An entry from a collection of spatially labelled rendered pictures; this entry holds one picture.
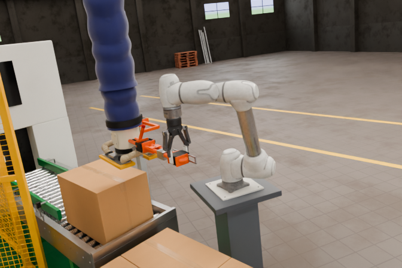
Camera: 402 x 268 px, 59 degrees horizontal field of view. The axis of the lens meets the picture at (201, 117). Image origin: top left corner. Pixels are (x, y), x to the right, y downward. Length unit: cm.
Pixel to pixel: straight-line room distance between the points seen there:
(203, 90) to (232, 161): 100
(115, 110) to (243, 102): 77
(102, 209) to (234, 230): 92
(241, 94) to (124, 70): 70
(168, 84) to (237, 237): 141
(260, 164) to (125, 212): 98
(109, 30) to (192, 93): 72
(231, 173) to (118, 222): 84
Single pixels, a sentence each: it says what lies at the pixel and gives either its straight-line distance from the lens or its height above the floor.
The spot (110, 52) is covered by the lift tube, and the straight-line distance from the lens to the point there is 213.
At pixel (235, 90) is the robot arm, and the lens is 212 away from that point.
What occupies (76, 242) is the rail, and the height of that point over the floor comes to 59.
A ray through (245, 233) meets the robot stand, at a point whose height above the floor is 43.
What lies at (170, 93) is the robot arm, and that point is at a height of 161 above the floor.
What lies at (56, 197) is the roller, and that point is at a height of 55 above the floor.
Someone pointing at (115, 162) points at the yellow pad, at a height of 116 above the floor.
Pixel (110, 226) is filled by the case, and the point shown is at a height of 69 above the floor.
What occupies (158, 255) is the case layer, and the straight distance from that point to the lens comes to 243.
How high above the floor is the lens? 188
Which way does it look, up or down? 13 degrees down
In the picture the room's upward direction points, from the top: 7 degrees counter-clockwise
